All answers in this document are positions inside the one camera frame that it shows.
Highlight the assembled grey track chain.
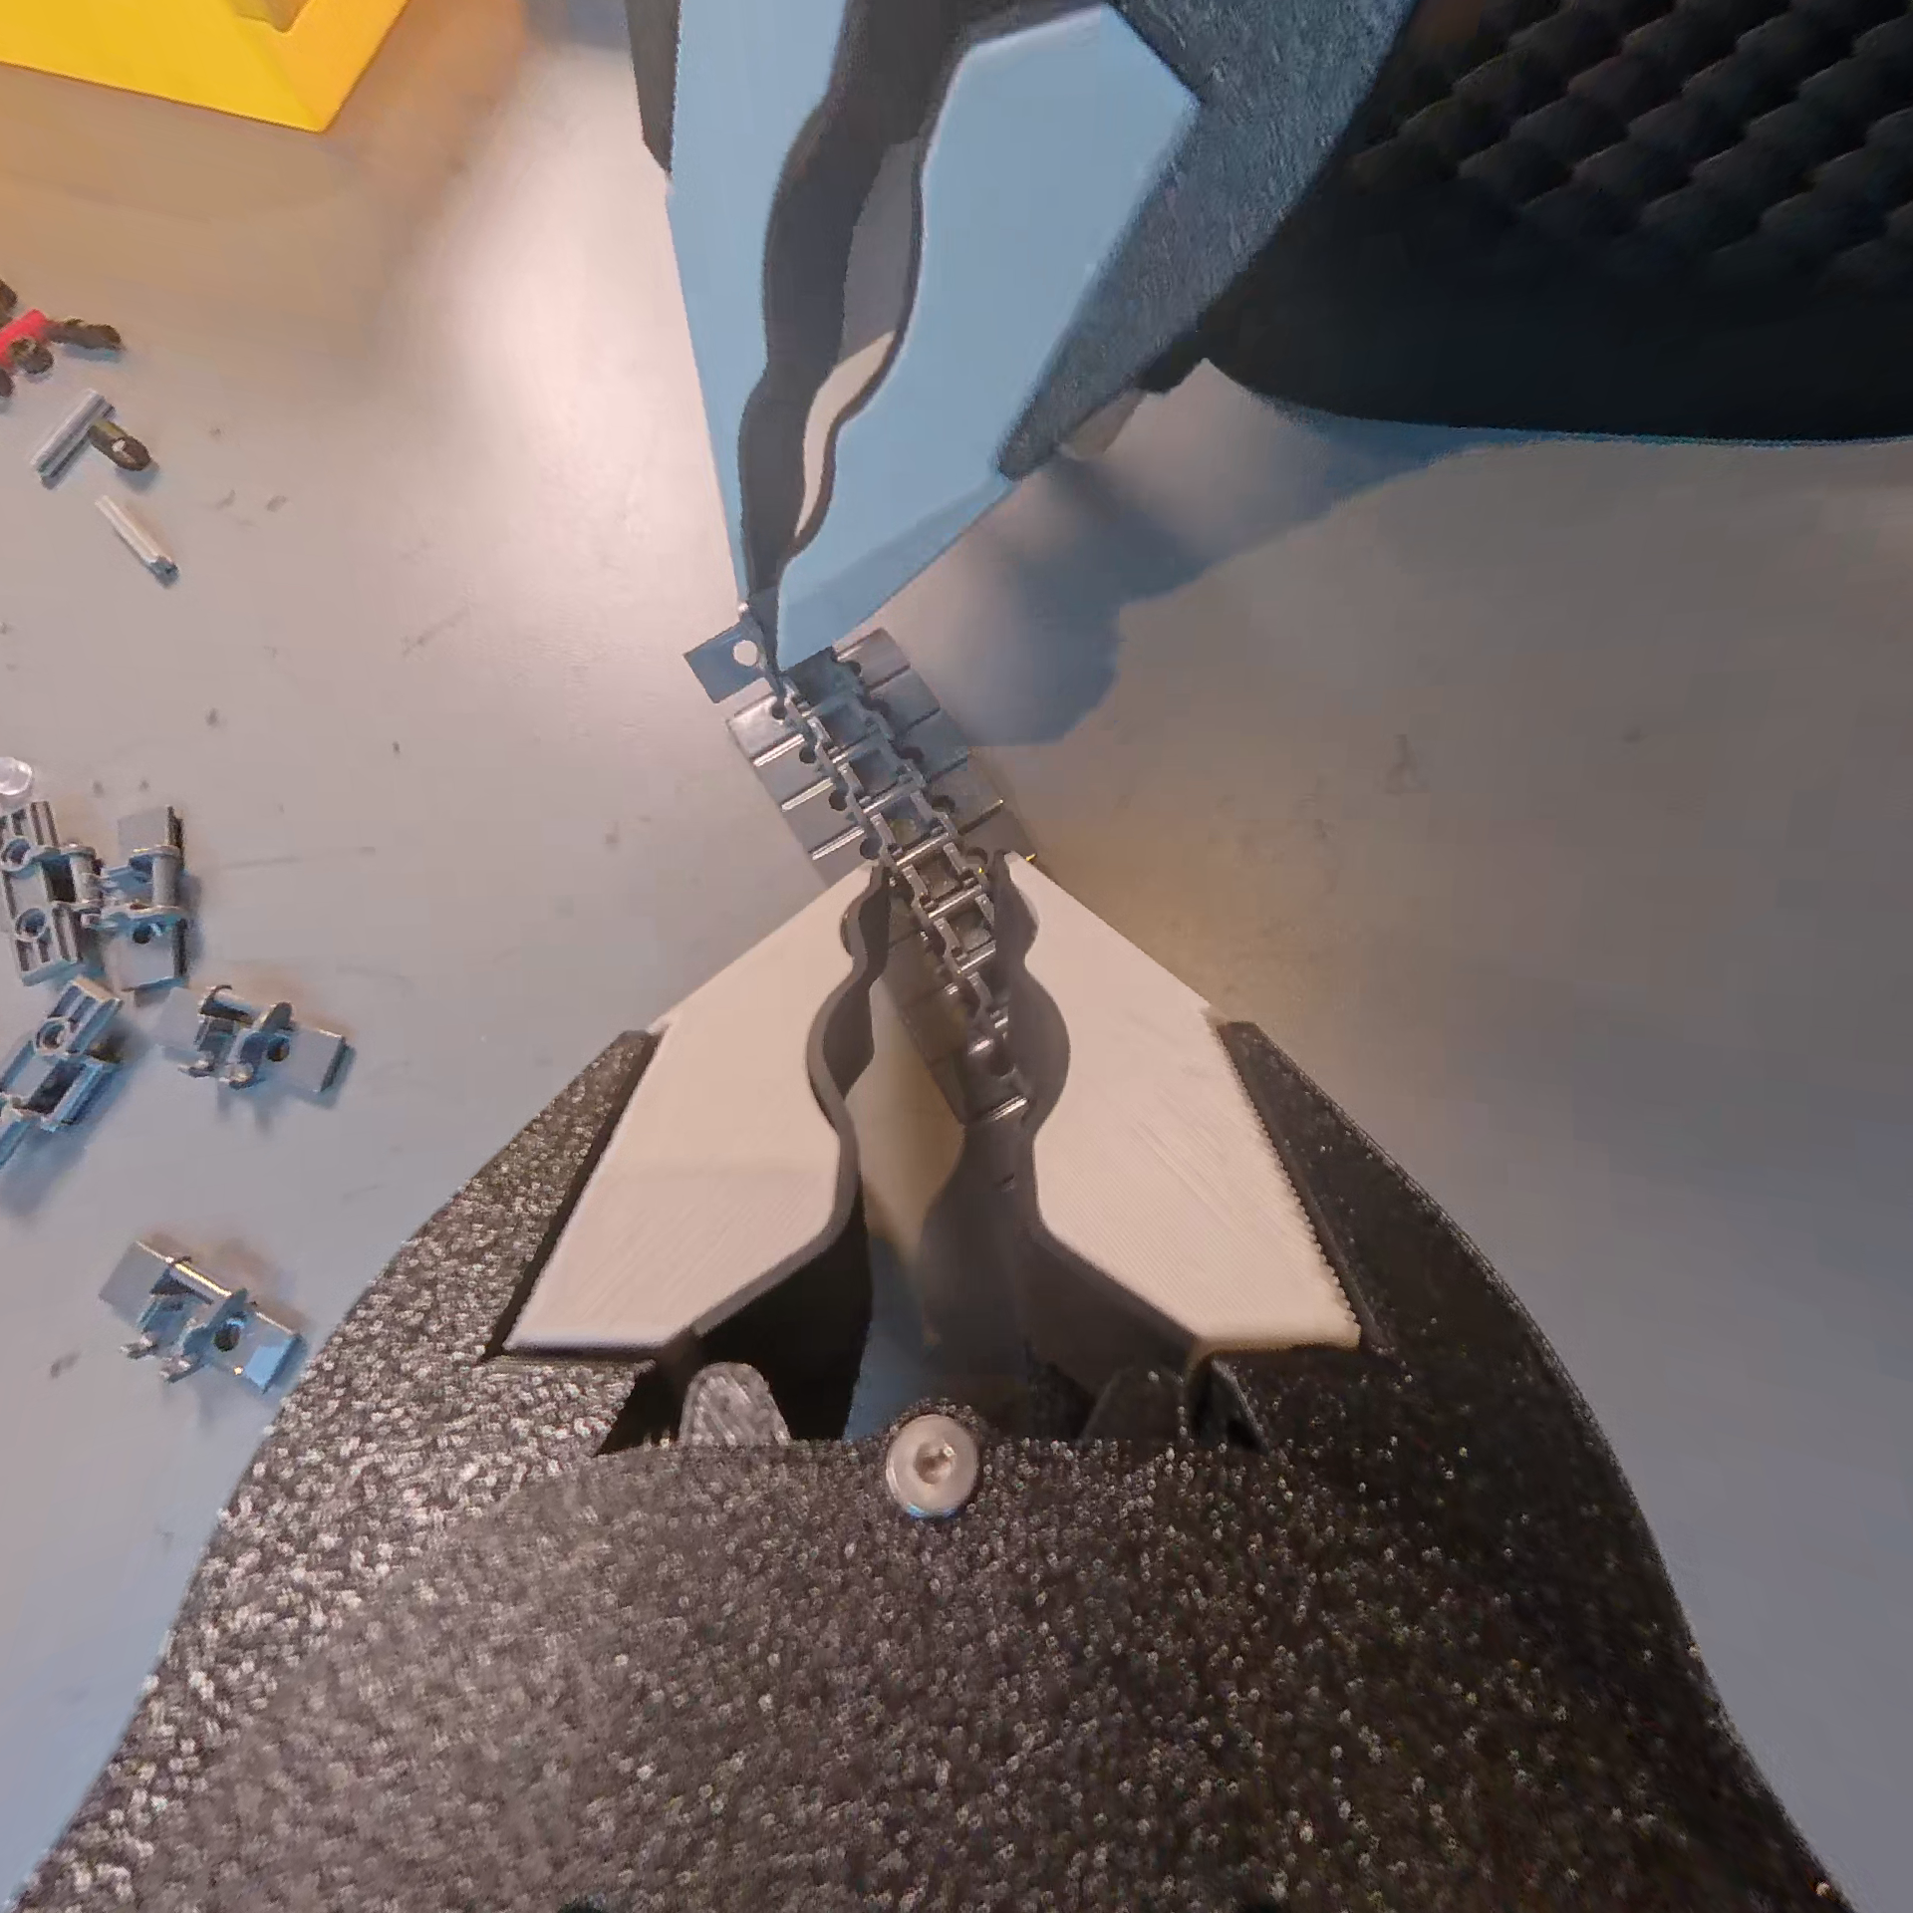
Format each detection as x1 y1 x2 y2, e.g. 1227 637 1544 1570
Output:
723 628 1072 1182

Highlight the pile of small black red pins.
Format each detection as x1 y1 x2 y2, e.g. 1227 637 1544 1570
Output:
0 276 182 802

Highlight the grey plastic track link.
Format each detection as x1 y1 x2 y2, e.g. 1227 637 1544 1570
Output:
686 607 786 708

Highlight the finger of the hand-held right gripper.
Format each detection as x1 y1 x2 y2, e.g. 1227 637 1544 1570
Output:
773 0 1206 670
659 0 856 662

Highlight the pile of grey track links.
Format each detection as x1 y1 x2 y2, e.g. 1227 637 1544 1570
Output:
0 799 354 1391

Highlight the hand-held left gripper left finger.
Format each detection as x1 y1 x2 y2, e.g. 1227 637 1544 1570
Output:
506 864 886 1365

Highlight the grey desk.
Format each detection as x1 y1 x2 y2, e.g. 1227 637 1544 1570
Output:
0 0 1913 1913

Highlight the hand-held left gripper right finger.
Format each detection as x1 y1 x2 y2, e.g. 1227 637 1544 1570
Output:
1003 853 1365 1362

